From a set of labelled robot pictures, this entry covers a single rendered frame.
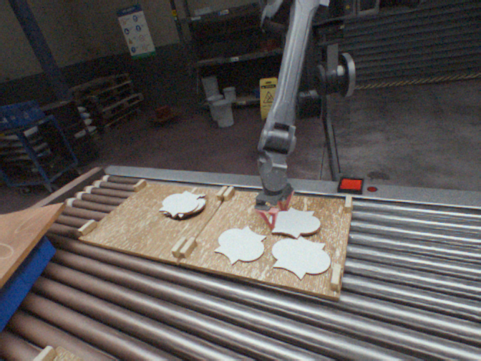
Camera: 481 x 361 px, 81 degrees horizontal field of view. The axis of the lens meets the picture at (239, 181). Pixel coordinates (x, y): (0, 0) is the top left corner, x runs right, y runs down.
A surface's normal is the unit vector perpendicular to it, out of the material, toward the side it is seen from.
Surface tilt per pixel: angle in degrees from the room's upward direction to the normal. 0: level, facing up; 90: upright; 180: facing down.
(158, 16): 90
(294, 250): 0
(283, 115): 67
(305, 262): 0
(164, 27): 90
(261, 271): 0
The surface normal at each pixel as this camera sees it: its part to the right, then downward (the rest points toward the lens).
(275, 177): 0.06, 0.44
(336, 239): -0.18, -0.85
